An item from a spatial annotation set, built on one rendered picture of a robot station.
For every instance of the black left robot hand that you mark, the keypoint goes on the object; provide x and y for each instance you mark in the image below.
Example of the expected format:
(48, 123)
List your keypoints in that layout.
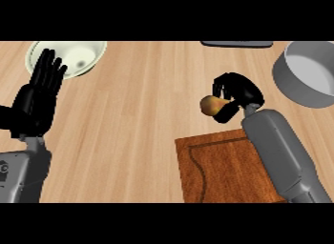
(33, 101)

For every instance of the brown wooden cutting board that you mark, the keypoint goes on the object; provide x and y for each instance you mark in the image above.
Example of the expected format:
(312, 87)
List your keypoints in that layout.
(224, 170)

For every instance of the pale green bowl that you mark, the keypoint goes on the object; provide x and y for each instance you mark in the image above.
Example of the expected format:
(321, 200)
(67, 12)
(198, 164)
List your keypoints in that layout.
(77, 57)

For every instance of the yellow-brown pear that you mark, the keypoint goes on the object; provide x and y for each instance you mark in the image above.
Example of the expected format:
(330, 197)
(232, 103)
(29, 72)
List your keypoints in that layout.
(213, 104)

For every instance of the dark grey flat appliance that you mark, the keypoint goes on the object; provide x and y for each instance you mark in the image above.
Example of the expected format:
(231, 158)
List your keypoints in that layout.
(237, 44)

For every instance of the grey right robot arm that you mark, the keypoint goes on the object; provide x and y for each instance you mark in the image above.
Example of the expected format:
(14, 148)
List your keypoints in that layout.
(281, 152)

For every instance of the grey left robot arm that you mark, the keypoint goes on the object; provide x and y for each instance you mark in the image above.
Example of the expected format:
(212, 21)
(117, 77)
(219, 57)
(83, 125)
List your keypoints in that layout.
(15, 176)

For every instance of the grey metal pot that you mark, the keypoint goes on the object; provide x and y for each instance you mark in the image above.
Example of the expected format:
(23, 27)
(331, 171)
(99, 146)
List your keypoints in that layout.
(315, 74)

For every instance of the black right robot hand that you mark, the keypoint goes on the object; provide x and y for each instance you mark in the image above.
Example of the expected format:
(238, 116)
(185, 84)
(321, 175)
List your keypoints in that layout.
(240, 90)

